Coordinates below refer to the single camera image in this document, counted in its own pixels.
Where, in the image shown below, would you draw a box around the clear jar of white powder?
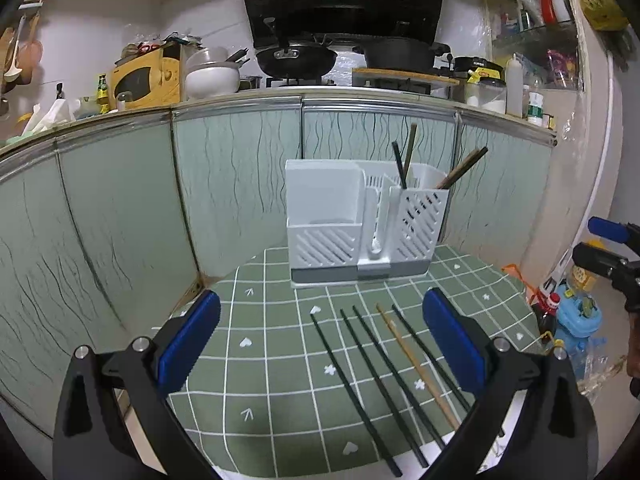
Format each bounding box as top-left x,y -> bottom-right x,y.
465,71 -> 507,113

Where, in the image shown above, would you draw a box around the white plastic bags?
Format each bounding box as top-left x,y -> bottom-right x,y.
20,99 -> 81,136

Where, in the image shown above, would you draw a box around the blue plastic container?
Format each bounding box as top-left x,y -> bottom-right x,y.
554,285 -> 603,378

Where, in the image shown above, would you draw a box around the black wok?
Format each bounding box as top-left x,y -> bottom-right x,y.
255,17 -> 338,78

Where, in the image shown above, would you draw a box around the pink spoon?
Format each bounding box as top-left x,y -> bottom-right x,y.
17,15 -> 43,83

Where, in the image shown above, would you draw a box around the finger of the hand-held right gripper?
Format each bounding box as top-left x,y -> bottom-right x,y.
571,241 -> 629,283
587,216 -> 632,245

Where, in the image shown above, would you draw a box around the wooden chopstick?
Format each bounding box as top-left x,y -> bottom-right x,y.
433,148 -> 478,191
375,302 -> 460,430
402,123 -> 418,183

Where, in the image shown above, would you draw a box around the dark sauce bottle red cap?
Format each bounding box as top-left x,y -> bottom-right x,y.
531,292 -> 563,346

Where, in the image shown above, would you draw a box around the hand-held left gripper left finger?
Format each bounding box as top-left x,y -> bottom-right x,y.
52,289 -> 222,480

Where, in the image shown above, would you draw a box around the white rice cooker pot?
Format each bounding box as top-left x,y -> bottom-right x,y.
185,62 -> 242,101

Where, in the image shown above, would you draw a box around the green checked tablecloth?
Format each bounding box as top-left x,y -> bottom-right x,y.
167,245 -> 543,480

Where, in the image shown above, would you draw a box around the round wooden board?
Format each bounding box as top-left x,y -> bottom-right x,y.
351,67 -> 460,86

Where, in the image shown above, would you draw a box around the white ladle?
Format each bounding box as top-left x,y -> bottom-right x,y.
5,22 -> 23,81

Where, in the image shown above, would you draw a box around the black chopstick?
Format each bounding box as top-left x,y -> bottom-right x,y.
440,146 -> 490,191
309,312 -> 403,477
340,308 -> 430,468
352,304 -> 446,450
391,141 -> 408,191
391,304 -> 473,413

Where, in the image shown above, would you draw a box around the white squeeze bottle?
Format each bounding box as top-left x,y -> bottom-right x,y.
505,54 -> 523,117

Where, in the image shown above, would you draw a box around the gas stove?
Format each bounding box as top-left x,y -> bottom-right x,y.
265,74 -> 431,95

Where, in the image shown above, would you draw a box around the black kitchen appliance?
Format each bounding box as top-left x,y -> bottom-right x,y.
452,56 -> 503,73

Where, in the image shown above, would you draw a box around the cluttered wall shelf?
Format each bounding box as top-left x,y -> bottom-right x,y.
485,0 -> 586,93

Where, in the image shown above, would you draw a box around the white pipe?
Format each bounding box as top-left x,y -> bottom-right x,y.
542,52 -> 617,296

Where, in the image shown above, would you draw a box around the black cooking pot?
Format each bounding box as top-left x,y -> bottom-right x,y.
352,35 -> 451,75

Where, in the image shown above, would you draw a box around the white utensil holder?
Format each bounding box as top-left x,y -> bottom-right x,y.
285,159 -> 449,288

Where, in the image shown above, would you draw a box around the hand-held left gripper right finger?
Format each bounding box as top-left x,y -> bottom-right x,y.
421,287 -> 599,480

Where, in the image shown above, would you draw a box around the white bottle green label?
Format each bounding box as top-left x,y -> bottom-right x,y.
526,92 -> 545,126

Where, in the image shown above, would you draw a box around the yellow microwave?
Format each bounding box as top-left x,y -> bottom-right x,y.
111,56 -> 182,110

